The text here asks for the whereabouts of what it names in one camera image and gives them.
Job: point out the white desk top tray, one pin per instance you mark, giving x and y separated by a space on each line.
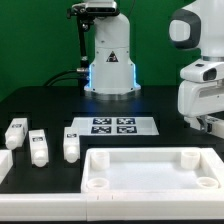
152 169

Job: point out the white marker plate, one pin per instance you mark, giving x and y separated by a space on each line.
115 126

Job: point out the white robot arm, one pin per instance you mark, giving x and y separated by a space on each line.
197 25

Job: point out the white left corner block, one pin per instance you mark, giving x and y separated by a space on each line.
6 162

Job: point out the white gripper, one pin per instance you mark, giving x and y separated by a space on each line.
202 91

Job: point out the white front rail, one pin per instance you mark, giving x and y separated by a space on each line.
96 207

